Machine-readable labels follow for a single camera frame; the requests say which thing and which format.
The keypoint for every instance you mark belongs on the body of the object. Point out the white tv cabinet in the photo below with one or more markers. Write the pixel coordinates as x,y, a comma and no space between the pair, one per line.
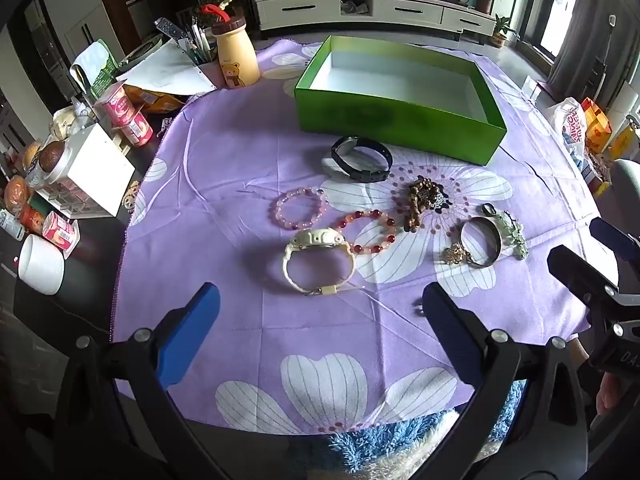
320,10

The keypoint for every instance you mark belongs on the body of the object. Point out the white paper sheets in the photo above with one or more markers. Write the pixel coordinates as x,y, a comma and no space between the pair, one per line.
160,72

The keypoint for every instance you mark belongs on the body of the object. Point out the gold ornament brooch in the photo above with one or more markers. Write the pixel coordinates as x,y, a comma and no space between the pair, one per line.
454,255

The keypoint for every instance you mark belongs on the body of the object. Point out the black wristwatch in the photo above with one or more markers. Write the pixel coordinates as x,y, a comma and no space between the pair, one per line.
361,158

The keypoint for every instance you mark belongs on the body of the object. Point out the white cup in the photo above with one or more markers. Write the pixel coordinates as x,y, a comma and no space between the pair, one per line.
42,262

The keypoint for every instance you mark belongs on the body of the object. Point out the grey chair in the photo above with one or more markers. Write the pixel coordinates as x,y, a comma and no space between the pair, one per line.
627,180

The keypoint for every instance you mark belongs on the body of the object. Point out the grey remote control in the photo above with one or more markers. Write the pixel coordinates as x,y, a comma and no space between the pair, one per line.
166,27

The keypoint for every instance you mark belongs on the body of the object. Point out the white plastic bag red print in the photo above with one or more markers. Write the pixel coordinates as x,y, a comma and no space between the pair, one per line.
570,125

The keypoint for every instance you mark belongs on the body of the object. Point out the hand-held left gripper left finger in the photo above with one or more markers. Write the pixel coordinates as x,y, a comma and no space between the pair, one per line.
192,330

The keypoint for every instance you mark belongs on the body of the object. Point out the purple floral cloth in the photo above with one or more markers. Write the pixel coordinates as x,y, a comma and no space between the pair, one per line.
240,280

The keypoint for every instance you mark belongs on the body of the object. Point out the orange snack bag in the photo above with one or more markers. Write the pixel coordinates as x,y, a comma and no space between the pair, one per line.
157,101

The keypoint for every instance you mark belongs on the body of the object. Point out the small potted plant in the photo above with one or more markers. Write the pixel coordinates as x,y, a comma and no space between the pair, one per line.
501,32

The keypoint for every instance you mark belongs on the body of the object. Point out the green cardboard box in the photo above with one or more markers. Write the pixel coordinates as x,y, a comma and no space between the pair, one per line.
395,95

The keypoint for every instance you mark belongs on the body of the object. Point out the brown bread bun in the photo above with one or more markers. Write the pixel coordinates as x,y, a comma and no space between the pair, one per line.
16,192

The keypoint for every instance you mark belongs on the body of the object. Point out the brown chocolate ball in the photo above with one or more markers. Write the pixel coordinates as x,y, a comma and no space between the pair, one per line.
50,155

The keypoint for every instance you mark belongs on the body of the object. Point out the silver bangle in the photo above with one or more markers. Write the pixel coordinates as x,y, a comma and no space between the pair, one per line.
492,252

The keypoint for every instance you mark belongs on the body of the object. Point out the green and white carton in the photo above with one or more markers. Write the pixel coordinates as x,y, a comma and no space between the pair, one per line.
97,70

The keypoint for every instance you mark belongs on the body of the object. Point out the red can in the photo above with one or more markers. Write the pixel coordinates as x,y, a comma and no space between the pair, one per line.
34,217

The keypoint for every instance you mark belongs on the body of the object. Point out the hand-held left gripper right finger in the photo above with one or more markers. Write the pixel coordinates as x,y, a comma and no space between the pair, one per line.
445,330

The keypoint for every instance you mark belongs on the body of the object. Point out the blue fluffy rug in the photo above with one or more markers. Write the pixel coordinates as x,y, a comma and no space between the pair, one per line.
365,447

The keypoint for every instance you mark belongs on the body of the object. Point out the yellow bear bottle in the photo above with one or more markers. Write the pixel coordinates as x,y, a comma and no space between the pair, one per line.
237,60

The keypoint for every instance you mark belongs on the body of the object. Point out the pink can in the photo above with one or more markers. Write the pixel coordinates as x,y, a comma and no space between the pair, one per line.
137,129
61,230
116,105

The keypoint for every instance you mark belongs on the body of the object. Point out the grey curtain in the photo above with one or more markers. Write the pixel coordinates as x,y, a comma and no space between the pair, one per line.
585,20

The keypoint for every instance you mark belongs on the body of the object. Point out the white organizer box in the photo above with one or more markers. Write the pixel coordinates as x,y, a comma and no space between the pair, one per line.
92,175

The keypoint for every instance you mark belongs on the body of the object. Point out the cream wristwatch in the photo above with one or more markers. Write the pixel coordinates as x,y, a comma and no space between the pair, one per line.
320,240

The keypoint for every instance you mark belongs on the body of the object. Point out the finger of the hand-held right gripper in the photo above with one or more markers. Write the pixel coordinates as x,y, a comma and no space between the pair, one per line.
575,270
612,242

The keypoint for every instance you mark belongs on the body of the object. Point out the person's right hand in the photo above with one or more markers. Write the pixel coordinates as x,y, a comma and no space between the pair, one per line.
612,392

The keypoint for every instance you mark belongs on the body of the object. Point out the pen holder with pens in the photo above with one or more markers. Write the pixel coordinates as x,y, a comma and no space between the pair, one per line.
200,47

